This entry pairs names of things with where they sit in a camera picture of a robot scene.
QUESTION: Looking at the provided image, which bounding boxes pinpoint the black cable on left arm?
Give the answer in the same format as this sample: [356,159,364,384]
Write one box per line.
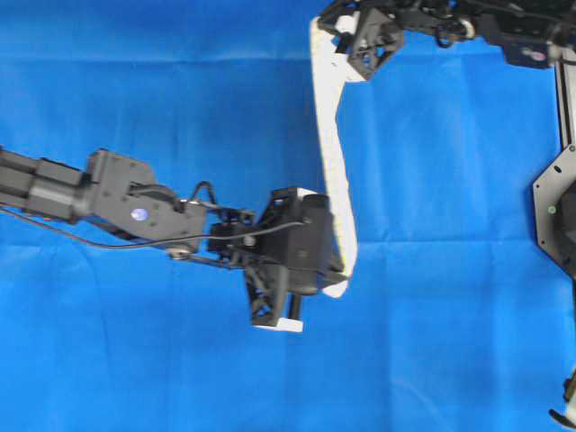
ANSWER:
[0,204,311,251]

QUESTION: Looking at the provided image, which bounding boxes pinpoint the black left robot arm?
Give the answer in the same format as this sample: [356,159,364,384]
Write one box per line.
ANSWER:
[1,149,351,332]

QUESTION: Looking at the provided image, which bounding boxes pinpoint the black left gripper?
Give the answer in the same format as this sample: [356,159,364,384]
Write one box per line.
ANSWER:
[244,187,349,327]

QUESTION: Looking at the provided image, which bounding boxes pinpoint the aluminium frame rail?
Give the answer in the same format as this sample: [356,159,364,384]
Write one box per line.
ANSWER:
[554,48,575,152]

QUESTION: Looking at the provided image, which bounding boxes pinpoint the yellow checked towel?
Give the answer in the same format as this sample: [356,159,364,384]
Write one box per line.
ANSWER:
[310,16,364,299]

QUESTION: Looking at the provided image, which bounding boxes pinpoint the black white clamp at corner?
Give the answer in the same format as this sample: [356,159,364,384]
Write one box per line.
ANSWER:
[548,371,576,430]

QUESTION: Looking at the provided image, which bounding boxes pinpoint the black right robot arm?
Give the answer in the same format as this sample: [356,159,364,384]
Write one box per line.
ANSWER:
[312,1,575,81]

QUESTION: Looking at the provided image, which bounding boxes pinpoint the blue table cloth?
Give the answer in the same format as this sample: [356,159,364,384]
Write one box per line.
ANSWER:
[1,1,575,431]

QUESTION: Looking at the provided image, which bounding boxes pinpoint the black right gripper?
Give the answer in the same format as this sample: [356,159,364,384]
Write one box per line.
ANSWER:
[317,1,404,81]

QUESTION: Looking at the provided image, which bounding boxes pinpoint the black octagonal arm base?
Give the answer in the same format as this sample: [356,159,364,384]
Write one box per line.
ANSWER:
[533,145,575,281]

